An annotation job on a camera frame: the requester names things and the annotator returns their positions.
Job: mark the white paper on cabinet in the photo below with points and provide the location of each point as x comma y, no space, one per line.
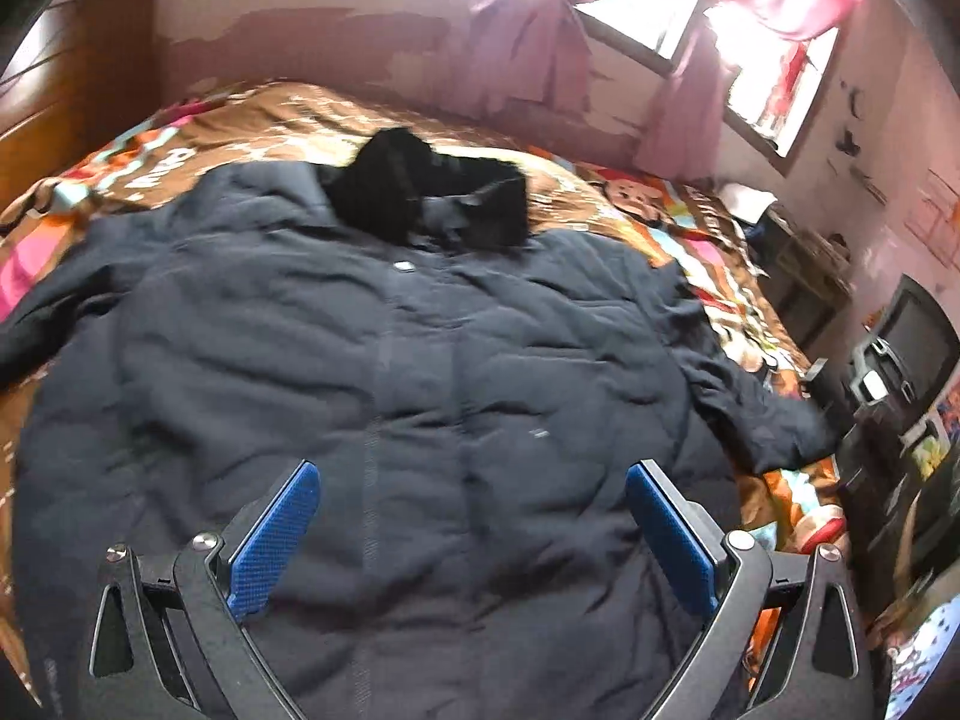
746,204

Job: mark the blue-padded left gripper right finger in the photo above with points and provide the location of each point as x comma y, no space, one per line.
817,664

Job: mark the dark-framed window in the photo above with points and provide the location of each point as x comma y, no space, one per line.
775,87

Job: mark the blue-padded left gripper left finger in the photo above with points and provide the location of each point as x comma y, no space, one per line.
168,637

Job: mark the pink curtain left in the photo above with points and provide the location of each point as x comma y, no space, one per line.
531,51

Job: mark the brown wooden headboard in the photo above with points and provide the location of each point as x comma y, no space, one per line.
86,71

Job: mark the pink curtain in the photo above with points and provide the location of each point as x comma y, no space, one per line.
531,51
680,136

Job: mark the dark navy padded jacket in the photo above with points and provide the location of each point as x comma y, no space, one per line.
390,419

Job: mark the dark bedside cabinet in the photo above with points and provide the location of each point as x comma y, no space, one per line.
799,279

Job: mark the brown colourful cartoon bedspread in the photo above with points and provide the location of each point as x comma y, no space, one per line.
420,142

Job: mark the pink curtain right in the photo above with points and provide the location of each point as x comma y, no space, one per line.
680,136

